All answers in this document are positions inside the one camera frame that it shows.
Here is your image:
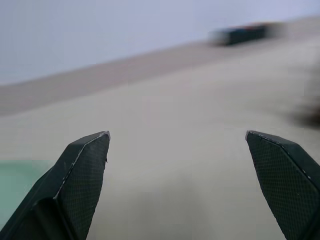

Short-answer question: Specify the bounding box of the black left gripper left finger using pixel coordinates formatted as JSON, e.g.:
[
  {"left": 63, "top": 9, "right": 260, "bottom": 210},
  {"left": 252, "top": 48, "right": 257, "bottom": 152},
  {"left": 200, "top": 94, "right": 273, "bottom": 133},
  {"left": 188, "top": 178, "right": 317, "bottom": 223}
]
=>
[{"left": 0, "top": 130, "right": 111, "bottom": 240}]

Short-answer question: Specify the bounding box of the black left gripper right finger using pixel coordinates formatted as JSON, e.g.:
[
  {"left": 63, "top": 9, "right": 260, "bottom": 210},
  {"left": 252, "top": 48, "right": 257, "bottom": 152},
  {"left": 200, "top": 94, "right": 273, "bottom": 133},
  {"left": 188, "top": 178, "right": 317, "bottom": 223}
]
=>
[{"left": 245, "top": 129, "right": 320, "bottom": 240}]

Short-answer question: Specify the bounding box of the dark box at table edge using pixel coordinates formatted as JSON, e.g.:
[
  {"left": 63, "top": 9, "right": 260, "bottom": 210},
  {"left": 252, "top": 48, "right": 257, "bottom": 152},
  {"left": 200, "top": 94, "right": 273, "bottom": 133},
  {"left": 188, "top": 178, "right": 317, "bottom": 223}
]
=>
[{"left": 208, "top": 22, "right": 286, "bottom": 47}]

